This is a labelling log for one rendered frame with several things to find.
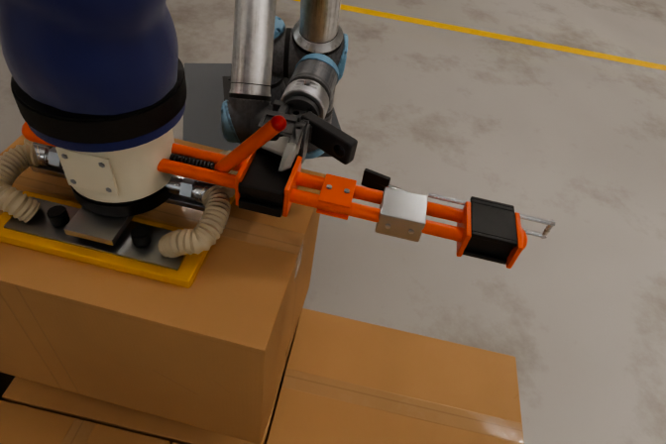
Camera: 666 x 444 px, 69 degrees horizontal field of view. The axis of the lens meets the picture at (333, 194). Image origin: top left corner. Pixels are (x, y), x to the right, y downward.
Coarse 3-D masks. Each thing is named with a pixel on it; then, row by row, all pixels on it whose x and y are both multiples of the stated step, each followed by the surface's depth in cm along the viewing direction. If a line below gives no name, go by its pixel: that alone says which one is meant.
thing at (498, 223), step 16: (464, 208) 76; (480, 208) 75; (496, 208) 75; (464, 224) 73; (480, 224) 72; (496, 224) 73; (512, 224) 73; (464, 240) 71; (480, 240) 72; (496, 240) 71; (512, 240) 71; (480, 256) 74; (496, 256) 74; (512, 256) 72
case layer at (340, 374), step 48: (336, 336) 129; (384, 336) 131; (288, 384) 119; (336, 384) 120; (384, 384) 122; (432, 384) 123; (480, 384) 125; (0, 432) 103; (48, 432) 105; (96, 432) 106; (144, 432) 107; (192, 432) 108; (288, 432) 111; (336, 432) 112; (384, 432) 113; (432, 432) 115; (480, 432) 116
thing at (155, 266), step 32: (32, 192) 84; (0, 224) 78; (32, 224) 78; (64, 224) 79; (128, 224) 81; (160, 224) 82; (64, 256) 77; (96, 256) 76; (128, 256) 76; (160, 256) 77; (192, 256) 78
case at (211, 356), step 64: (64, 192) 87; (0, 256) 76; (256, 256) 82; (0, 320) 83; (64, 320) 78; (128, 320) 73; (192, 320) 72; (256, 320) 74; (64, 384) 98; (128, 384) 91; (192, 384) 84; (256, 384) 79
